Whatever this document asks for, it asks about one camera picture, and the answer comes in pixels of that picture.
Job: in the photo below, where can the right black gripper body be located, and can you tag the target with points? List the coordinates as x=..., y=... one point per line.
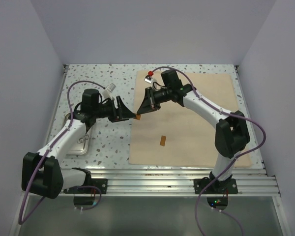
x=152, y=99

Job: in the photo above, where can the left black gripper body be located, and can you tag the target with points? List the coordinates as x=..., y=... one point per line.
x=116, y=112

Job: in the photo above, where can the brown bandage vertical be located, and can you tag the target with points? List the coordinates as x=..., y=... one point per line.
x=163, y=140

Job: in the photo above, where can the beige cloth mat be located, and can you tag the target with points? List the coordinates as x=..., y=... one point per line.
x=190, y=138

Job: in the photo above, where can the steel instrument tray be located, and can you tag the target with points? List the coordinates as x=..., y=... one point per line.
x=75, y=143

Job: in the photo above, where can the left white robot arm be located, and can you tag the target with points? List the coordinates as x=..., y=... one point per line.
x=41, y=171

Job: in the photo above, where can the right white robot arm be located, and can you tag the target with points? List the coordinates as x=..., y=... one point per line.
x=231, y=132

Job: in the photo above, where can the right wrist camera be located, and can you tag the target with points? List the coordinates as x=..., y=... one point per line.
x=149, y=78

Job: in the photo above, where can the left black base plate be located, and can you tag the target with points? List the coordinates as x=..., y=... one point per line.
x=100, y=183

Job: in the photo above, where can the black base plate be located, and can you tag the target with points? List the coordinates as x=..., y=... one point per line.
x=228, y=186
x=100, y=183

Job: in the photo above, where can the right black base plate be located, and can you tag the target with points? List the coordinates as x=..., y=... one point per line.
x=228, y=186

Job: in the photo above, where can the aluminium rail frame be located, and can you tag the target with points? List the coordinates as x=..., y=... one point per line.
x=180, y=182

